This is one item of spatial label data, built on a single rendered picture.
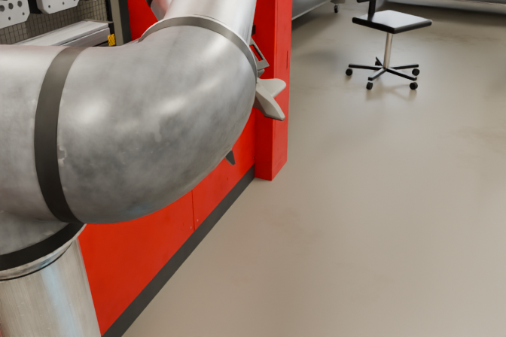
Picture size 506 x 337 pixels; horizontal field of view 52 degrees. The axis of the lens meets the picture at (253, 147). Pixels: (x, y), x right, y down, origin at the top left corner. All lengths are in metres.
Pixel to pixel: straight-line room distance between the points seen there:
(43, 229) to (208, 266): 2.00
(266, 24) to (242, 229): 1.00
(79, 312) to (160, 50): 0.23
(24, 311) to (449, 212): 2.57
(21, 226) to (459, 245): 2.40
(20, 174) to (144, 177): 0.07
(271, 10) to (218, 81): 2.26
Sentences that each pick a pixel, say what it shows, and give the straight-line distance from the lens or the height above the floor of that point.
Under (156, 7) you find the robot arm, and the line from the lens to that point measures 0.75.
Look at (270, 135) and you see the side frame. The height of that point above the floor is 0.29.
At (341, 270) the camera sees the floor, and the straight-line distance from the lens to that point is 2.36.
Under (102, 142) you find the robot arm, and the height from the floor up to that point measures 1.38.
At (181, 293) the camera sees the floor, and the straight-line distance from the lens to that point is 2.24.
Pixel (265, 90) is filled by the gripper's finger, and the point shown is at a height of 1.28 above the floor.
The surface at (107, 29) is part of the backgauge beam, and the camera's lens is 2.27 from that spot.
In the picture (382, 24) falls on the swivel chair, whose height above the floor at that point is 0.51.
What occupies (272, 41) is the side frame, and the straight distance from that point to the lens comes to 2.63.
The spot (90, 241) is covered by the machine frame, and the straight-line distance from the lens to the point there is 1.76.
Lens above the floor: 1.51
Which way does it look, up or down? 27 degrees down
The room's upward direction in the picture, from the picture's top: straight up
